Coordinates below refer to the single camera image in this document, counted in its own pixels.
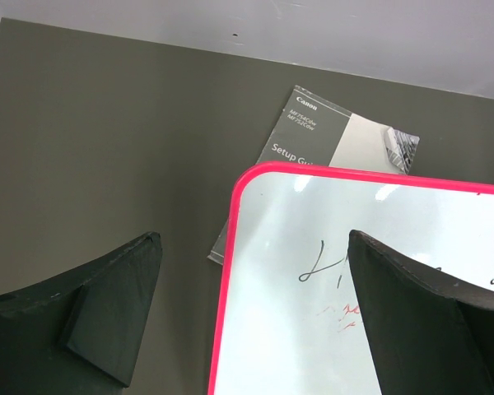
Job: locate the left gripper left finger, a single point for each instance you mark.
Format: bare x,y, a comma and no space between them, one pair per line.
80,332

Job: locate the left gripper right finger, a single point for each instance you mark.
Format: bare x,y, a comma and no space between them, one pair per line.
428,332

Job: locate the pink framed whiteboard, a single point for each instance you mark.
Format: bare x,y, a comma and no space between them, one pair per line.
288,319

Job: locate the Canon setup guide booklet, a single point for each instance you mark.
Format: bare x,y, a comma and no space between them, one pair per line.
314,131

